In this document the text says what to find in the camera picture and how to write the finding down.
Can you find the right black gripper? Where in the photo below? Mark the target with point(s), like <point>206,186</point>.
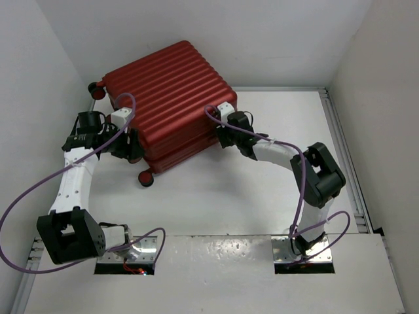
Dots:
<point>224,141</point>

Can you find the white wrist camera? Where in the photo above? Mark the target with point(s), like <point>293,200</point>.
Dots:
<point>225,109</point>
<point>121,117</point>

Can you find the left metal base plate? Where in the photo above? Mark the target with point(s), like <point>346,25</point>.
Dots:
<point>143,252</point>

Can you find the red suitcase blue lining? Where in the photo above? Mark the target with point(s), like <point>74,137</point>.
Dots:
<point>171,87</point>

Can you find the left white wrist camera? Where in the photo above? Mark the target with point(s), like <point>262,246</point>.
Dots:
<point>121,117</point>

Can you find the metal base plate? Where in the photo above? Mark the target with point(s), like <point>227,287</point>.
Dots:
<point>285,252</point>
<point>143,252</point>

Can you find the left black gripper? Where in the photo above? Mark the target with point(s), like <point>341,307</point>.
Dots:
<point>124,150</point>

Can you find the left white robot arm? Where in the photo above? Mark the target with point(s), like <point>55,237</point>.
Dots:
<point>69,231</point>

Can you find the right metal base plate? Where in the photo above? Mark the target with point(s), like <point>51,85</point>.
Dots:
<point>285,252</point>

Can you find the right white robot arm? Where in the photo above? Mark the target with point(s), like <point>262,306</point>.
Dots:
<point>317,174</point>

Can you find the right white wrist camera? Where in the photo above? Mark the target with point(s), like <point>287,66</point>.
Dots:
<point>225,109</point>

